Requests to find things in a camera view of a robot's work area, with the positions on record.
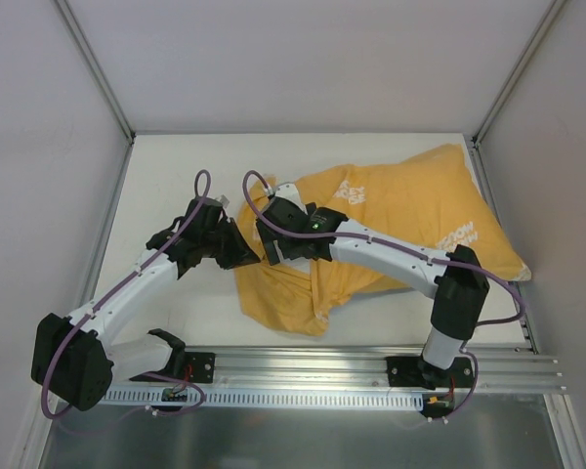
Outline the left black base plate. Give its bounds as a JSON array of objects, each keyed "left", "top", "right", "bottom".
[{"left": 163, "top": 351, "right": 216, "bottom": 384}]

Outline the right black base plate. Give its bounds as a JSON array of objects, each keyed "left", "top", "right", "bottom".
[{"left": 385, "top": 355, "right": 475, "bottom": 390}]

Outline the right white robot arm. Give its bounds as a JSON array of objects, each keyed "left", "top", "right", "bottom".
[{"left": 256, "top": 196, "right": 489, "bottom": 390}]

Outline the left aluminium frame post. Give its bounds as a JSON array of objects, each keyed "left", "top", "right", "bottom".
[{"left": 52, "top": 0, "right": 136, "bottom": 145}]

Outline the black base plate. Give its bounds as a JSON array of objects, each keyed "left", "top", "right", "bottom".
[
  {"left": 385, "top": 355, "right": 475, "bottom": 390},
  {"left": 163, "top": 351, "right": 216, "bottom": 384}
]

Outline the right aluminium frame post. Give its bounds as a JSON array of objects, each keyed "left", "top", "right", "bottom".
[{"left": 471, "top": 0, "right": 568, "bottom": 149}]

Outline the white slotted cable duct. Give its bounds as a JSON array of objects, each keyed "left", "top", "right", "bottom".
[{"left": 101, "top": 385, "right": 424, "bottom": 411}]

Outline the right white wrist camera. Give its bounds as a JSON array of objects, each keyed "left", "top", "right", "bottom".
[{"left": 270, "top": 182, "right": 302, "bottom": 204}]

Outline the aluminium frame post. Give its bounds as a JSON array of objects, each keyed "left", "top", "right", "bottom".
[
  {"left": 471, "top": 0, "right": 568, "bottom": 149},
  {"left": 52, "top": 0, "right": 136, "bottom": 145}
]

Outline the yellow Mickey Mouse pillowcase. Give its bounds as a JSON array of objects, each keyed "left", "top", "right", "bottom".
[{"left": 234, "top": 144, "right": 532, "bottom": 336}]

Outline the aluminium mounting rail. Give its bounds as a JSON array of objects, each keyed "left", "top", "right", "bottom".
[{"left": 102, "top": 344, "right": 565, "bottom": 395}]

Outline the white pillow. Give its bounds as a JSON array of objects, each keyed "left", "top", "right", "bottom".
[{"left": 288, "top": 258, "right": 317, "bottom": 276}]

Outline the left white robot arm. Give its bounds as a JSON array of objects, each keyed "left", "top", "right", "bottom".
[{"left": 31, "top": 197, "right": 260, "bottom": 411}]

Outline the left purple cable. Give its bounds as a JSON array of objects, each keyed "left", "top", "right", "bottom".
[{"left": 41, "top": 168, "right": 214, "bottom": 420}]

